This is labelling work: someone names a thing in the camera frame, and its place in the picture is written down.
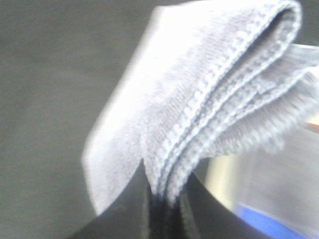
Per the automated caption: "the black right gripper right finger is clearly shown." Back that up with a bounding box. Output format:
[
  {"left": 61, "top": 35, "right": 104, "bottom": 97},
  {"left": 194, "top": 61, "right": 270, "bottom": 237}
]
[{"left": 174, "top": 173, "right": 262, "bottom": 239}]

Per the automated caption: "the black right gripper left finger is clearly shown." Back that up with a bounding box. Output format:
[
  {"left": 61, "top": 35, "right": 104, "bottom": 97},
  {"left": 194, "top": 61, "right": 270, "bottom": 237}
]
[{"left": 69, "top": 162, "right": 150, "bottom": 239}]

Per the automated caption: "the light purple towel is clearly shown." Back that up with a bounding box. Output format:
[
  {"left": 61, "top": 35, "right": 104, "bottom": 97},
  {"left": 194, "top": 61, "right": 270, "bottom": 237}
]
[{"left": 82, "top": 0, "right": 319, "bottom": 215}]

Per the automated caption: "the black table cloth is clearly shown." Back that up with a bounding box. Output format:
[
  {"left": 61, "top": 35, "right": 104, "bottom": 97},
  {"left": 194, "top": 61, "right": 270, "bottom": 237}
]
[{"left": 0, "top": 0, "right": 319, "bottom": 239}]

